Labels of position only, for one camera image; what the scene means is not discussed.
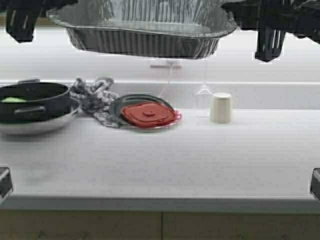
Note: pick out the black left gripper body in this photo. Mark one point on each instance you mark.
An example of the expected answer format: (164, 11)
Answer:
(34, 6)

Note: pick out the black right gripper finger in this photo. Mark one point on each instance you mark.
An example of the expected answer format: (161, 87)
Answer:
(269, 44)

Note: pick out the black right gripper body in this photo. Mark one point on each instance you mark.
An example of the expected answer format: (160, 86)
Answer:
(298, 17)

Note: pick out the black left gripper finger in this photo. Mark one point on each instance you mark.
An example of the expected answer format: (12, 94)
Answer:
(20, 24)

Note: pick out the aluminium foil tray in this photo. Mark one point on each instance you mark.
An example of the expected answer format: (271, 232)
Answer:
(170, 29)

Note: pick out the black cooking pot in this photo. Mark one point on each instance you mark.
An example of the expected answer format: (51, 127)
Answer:
(33, 100)

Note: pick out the cream upside-down cup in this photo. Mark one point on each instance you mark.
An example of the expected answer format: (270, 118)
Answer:
(221, 108)

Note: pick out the clear wine glass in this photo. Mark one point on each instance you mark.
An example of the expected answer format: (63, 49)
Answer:
(203, 95)

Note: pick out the grey patterned dish cloth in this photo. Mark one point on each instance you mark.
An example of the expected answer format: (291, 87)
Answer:
(96, 98)

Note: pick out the red plastic lid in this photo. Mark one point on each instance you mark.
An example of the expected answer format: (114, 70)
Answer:
(148, 114)

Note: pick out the left wooden drawer front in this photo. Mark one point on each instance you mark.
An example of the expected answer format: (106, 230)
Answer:
(80, 225)

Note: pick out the wooden drawer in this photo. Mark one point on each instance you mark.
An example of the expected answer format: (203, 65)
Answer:
(209, 226)
(80, 225)

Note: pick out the right wooden drawer front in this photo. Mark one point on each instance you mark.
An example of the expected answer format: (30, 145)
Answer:
(209, 226)

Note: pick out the white wall outlet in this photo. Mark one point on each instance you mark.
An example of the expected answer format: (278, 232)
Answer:
(165, 63)

